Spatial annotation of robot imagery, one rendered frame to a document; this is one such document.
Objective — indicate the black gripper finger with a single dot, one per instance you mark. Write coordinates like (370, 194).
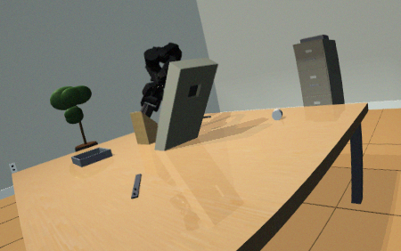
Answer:
(158, 93)

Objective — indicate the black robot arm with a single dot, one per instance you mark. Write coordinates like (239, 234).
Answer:
(153, 57)

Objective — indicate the dark grey flat bar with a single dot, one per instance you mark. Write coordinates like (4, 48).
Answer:
(135, 191)

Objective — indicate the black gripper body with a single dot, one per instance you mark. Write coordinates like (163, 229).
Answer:
(153, 85)

